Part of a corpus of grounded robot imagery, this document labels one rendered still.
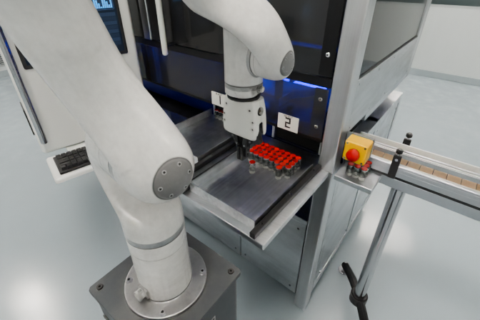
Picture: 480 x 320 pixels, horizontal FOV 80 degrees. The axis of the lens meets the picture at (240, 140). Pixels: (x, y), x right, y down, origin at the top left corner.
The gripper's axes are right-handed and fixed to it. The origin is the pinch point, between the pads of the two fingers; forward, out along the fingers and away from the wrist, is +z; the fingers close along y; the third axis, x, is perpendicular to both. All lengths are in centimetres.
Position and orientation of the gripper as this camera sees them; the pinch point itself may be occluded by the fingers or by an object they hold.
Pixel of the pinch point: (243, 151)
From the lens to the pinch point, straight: 71.7
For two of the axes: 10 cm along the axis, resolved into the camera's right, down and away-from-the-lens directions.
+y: -7.8, -3.2, 5.4
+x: -6.3, 4.0, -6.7
